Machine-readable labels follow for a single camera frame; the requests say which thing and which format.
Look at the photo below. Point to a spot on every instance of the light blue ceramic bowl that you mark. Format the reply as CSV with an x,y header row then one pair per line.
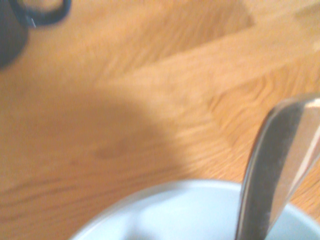
x,y
180,215

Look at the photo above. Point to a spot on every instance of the dark blue mug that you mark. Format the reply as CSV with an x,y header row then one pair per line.
x,y
10,32

